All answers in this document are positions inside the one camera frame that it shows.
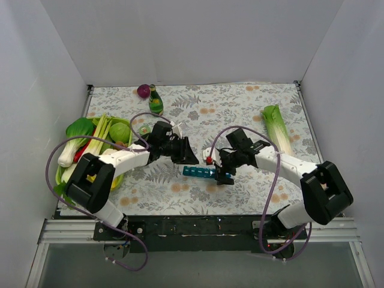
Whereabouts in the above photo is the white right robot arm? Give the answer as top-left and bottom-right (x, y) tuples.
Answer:
(205, 128), (353, 239)

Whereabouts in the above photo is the yellow white cabbage toy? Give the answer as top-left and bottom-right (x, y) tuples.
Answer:
(101, 148), (116, 155)

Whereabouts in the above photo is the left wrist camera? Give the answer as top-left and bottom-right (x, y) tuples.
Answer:
(172, 123), (184, 139)

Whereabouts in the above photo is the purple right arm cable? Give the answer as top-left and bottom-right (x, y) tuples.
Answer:
(209, 125), (313, 261)

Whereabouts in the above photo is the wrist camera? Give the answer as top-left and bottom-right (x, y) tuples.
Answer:
(202, 148), (214, 165)
(172, 123), (184, 139)

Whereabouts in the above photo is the round green cabbage toy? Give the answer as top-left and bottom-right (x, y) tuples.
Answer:
(109, 122), (130, 143)

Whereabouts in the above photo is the green plastic basket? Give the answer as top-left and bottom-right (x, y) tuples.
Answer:
(55, 115), (132, 185)

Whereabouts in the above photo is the bok choy toy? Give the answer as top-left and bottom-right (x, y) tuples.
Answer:
(57, 117), (96, 168)

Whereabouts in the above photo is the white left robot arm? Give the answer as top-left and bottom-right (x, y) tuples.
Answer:
(64, 121), (199, 240)

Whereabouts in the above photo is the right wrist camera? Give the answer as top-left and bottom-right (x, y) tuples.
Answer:
(202, 148), (214, 165)

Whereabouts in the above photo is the red onion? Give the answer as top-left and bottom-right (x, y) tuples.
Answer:
(137, 84), (151, 99)

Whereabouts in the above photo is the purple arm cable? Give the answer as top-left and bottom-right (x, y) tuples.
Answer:
(44, 112), (176, 271)
(209, 125), (313, 261)

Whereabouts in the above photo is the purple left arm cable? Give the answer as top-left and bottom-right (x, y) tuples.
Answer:
(44, 112), (176, 271)

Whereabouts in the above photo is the napa cabbage on table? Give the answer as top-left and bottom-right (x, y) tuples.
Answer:
(262, 105), (294, 156)

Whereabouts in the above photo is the red chili pepper toy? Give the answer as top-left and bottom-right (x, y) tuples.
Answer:
(73, 139), (92, 163)

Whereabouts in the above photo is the celery stalks toy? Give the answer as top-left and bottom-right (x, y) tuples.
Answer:
(80, 113), (112, 159)

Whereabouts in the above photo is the teal weekly pill organizer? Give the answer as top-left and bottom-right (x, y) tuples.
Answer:
(182, 166), (216, 179)

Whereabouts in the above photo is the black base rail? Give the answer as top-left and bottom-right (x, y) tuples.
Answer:
(92, 214), (310, 254)

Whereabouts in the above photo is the brown mushroom toy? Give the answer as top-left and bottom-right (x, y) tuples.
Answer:
(115, 141), (128, 148)

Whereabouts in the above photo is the small white green vegetable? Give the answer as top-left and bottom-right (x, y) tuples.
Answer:
(61, 163), (77, 183)

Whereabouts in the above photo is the green glass bottle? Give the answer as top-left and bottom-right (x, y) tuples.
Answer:
(149, 84), (164, 115)

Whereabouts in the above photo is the green pill bottle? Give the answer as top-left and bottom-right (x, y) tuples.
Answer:
(139, 125), (151, 136)

